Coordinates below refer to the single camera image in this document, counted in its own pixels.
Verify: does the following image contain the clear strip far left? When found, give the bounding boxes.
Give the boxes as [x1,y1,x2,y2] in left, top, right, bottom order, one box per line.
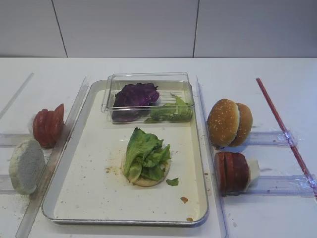
[0,72,34,119]

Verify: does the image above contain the clear bun track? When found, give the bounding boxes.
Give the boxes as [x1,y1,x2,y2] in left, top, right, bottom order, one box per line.
[242,131,298,147]

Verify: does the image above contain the sesame bun half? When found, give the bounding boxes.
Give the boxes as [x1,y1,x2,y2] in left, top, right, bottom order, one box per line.
[229,103,253,147]
[207,99,240,147]

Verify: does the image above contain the bottom bun on tray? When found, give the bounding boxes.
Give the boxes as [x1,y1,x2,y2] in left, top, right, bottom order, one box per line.
[120,153,170,187]

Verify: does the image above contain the clear rail right of tray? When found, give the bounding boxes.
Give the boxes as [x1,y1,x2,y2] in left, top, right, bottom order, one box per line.
[196,77,228,238]

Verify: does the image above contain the red straw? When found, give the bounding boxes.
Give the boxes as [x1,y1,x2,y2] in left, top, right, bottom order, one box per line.
[256,78,317,198]

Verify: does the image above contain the metal baking tray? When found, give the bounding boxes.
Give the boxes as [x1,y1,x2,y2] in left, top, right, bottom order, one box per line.
[42,80,209,227]

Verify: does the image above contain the clear tomato track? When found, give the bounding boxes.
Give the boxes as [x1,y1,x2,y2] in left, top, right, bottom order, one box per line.
[0,133,33,148]

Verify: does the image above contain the clear rail of tray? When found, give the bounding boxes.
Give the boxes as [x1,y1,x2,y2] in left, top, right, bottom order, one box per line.
[196,77,228,238]
[15,78,89,238]

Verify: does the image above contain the purple cabbage leaf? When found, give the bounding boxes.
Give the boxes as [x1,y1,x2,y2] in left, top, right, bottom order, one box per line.
[112,83,159,123]

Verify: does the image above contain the green lettuce leaf on bun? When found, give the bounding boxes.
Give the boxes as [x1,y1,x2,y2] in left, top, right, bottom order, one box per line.
[123,127,171,183]

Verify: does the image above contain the clear rail left of tray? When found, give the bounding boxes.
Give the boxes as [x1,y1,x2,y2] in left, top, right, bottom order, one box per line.
[15,78,89,238]

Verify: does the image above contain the sesame bun rear half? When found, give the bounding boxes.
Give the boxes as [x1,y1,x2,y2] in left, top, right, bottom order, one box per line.
[229,103,253,147]

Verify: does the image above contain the clear bread track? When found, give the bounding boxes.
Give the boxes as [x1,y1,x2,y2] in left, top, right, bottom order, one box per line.
[0,175,17,194]

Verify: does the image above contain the sliced meat patties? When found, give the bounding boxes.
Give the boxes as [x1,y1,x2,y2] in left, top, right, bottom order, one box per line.
[214,152,250,194]

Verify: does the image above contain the clear meat track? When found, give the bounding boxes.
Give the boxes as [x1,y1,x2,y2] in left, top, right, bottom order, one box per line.
[223,175,317,197]

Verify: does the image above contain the red tomato slices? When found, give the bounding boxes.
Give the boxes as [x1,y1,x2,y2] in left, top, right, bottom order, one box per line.
[32,104,64,148]

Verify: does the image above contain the small lettuce scrap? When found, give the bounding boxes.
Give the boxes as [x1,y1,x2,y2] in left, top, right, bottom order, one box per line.
[166,178,179,186]

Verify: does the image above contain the clear plastic container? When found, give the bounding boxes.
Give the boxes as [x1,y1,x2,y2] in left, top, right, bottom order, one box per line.
[102,72,194,124]

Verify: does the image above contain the white pusher block right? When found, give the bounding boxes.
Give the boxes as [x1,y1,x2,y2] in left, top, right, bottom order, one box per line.
[244,159,261,191]

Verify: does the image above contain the sesame bun front half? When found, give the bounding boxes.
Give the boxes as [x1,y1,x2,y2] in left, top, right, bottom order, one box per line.
[207,99,240,147]

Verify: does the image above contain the green lettuce in container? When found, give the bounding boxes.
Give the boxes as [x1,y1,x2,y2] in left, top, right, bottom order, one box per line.
[144,94,192,123]

